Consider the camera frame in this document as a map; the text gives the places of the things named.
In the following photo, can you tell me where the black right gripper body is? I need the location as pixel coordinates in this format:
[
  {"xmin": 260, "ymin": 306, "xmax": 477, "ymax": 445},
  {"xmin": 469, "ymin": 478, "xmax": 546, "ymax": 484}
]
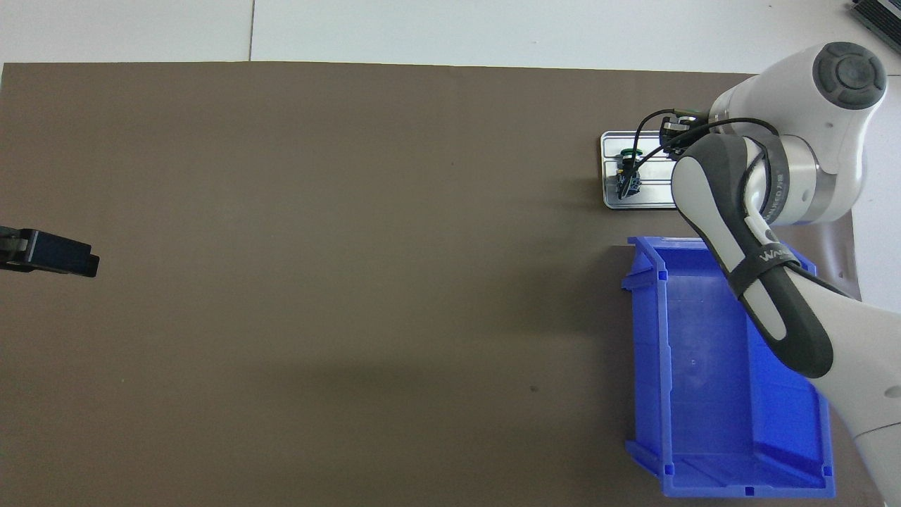
[{"xmin": 660, "ymin": 117, "xmax": 709, "ymax": 154}]

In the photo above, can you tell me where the grey metal tray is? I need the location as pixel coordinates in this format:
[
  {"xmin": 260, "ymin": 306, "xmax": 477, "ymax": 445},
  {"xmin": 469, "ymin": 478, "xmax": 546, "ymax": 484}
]
[{"xmin": 600, "ymin": 131, "xmax": 682, "ymax": 210}]

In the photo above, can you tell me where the grey ribbed metal device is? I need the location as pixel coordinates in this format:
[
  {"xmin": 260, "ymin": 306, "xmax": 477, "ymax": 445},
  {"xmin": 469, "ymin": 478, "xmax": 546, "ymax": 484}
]
[{"xmin": 850, "ymin": 0, "xmax": 901, "ymax": 36}]

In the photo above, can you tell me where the blue plastic storage bin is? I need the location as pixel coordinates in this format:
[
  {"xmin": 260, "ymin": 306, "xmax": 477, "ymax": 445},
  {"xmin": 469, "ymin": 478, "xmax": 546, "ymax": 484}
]
[{"xmin": 622, "ymin": 236, "xmax": 836, "ymax": 499}]

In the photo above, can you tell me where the brown table mat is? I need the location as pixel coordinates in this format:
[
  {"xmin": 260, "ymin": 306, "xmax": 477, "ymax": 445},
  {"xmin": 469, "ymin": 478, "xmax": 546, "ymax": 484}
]
[{"xmin": 0, "ymin": 62, "xmax": 886, "ymax": 507}]

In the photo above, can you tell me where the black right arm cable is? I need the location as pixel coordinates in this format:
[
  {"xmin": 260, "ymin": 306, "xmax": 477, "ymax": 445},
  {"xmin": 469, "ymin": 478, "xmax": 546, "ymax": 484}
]
[{"xmin": 634, "ymin": 107, "xmax": 782, "ymax": 185}]

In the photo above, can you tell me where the green push button switch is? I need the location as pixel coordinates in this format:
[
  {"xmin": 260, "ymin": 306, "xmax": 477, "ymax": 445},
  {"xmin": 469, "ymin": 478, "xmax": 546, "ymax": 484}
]
[{"xmin": 614, "ymin": 146, "xmax": 643, "ymax": 198}]

